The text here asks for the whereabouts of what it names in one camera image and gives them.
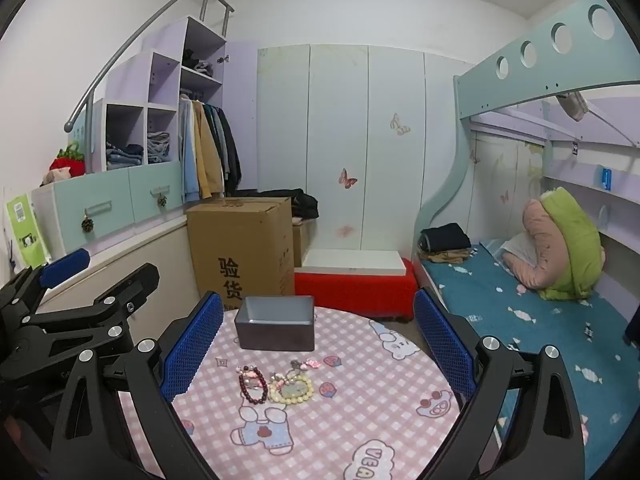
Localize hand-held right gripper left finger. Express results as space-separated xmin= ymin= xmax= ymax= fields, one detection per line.
xmin=50 ymin=291 xmax=226 ymax=480

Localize folded jeans stack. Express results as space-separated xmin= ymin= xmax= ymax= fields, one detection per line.
xmin=106 ymin=142 xmax=146 ymax=168

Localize pink and green plush pillow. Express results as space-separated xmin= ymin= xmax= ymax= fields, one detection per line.
xmin=501 ymin=187 xmax=607 ymax=302

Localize folded grey jeans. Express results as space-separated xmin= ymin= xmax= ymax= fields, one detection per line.
xmin=147 ymin=131 xmax=172 ymax=163

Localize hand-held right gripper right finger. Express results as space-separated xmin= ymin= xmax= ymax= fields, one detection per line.
xmin=413 ymin=288 xmax=587 ymax=480

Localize large cardboard box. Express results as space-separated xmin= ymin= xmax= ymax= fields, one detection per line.
xmin=186 ymin=197 xmax=296 ymax=302

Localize pink checkered tablecloth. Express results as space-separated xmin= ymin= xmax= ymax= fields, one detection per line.
xmin=117 ymin=305 xmax=463 ymax=480

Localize white wardrobe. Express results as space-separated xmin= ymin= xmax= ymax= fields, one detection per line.
xmin=257 ymin=44 xmax=476 ymax=262

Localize dark red bead bracelet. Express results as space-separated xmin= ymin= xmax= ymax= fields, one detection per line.
xmin=237 ymin=366 xmax=269 ymax=405

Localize grey metal handrail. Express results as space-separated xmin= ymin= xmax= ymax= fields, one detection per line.
xmin=65 ymin=0 xmax=235 ymax=171

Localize green drawer cabinet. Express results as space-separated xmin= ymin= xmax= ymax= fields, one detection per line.
xmin=31 ymin=160 xmax=186 ymax=261

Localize dark clothes on shelf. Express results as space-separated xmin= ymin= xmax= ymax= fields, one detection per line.
xmin=182 ymin=48 xmax=216 ymax=79

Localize small cardboard box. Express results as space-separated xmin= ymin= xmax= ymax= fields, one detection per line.
xmin=292 ymin=220 xmax=312 ymax=268

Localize cream bead bracelet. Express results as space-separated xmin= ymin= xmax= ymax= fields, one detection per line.
xmin=267 ymin=374 xmax=316 ymax=404

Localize blue patterned bed sheet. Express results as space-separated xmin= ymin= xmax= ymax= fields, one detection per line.
xmin=417 ymin=239 xmax=640 ymax=480

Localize purple stair cabinet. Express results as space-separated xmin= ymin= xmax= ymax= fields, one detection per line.
xmin=92 ymin=16 xmax=259 ymax=197

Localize tan scarf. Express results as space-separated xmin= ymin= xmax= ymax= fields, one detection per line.
xmin=419 ymin=247 xmax=478 ymax=264

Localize pink plush toy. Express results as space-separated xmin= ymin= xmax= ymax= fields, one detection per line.
xmin=41 ymin=167 xmax=72 ymax=187

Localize folded black clothes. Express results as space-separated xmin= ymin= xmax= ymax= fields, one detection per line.
xmin=419 ymin=223 xmax=472 ymax=253

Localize red strawberry plush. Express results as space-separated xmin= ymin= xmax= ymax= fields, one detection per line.
xmin=49 ymin=142 xmax=86 ymax=178

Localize grey hanging pouch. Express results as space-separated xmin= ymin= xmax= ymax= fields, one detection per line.
xmin=556 ymin=91 xmax=591 ymax=122

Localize dark hanging jackets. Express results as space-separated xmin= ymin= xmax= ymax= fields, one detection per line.
xmin=207 ymin=105 xmax=243 ymax=196

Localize beige low cabinet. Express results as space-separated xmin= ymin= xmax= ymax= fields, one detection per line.
xmin=37 ymin=217 xmax=202 ymax=311

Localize green paper bag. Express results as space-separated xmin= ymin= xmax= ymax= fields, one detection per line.
xmin=5 ymin=194 xmax=51 ymax=268

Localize light blue hanging shirt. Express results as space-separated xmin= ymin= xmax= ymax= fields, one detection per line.
xmin=178 ymin=99 xmax=201 ymax=202

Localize white pillow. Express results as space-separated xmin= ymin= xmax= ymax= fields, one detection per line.
xmin=500 ymin=232 xmax=536 ymax=266

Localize grey metal box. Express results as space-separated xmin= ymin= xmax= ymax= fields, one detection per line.
xmin=234 ymin=296 xmax=317 ymax=352

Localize mustard hanging jacket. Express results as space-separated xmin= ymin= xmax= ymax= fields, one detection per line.
xmin=192 ymin=101 xmax=225 ymax=199

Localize red ottoman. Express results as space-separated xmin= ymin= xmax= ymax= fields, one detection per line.
xmin=294 ymin=257 xmax=419 ymax=322

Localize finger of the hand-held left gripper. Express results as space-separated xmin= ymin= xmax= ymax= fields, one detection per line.
xmin=0 ymin=249 xmax=92 ymax=322
xmin=22 ymin=261 xmax=162 ymax=357

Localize black clothes pile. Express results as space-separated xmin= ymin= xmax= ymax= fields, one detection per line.
xmin=235 ymin=188 xmax=320 ymax=221

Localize green bunk bed frame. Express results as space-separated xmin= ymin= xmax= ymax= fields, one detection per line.
xmin=412 ymin=0 xmax=640 ymax=480

